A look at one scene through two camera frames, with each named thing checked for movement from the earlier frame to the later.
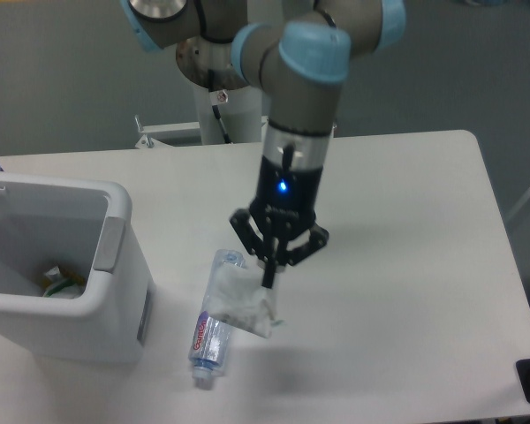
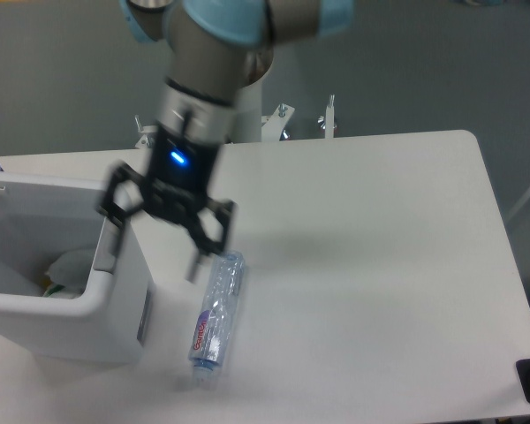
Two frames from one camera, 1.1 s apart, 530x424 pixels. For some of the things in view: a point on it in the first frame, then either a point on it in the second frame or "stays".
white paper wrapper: [238, 298] -> [72, 269]
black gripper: [284, 204] -> [177, 177]
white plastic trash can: [32, 223] stays
